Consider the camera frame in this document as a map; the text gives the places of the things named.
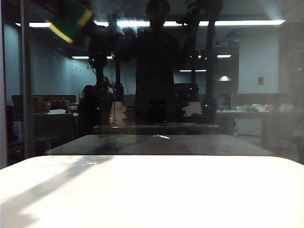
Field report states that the grey window frame post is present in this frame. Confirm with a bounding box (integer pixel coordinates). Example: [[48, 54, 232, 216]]
[[19, 0, 33, 160]]

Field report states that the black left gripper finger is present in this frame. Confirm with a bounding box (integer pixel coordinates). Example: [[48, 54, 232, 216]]
[[30, 0, 59, 15]]

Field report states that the green and yellow sponge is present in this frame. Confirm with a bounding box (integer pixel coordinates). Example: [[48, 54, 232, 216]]
[[45, 0, 94, 46]]

